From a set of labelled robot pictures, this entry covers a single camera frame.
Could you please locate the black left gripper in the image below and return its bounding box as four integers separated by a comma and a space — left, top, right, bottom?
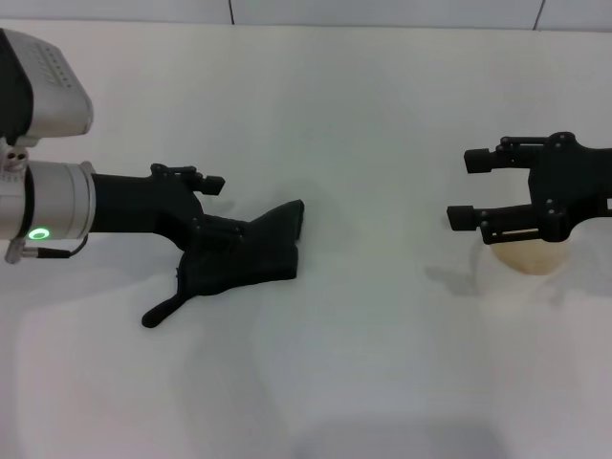
89, 164, 248, 252

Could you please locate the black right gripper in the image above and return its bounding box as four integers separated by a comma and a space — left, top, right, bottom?
447, 131, 612, 246

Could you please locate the dark blue rag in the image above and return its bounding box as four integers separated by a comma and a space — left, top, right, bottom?
142, 198, 306, 329

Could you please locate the white paper cup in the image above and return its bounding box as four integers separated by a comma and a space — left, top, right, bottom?
472, 236, 570, 307

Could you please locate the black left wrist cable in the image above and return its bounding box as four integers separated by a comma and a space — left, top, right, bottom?
4, 233, 90, 265

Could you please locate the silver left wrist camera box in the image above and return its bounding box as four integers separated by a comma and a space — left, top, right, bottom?
0, 28, 94, 147

